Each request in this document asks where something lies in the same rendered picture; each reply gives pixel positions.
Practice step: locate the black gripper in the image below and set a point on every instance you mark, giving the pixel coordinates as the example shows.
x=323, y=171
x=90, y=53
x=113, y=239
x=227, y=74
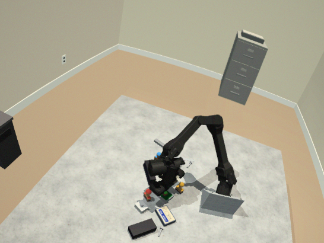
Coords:
x=167, y=181

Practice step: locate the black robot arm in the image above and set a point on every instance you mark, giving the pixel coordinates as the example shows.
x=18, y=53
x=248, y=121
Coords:
x=167, y=163

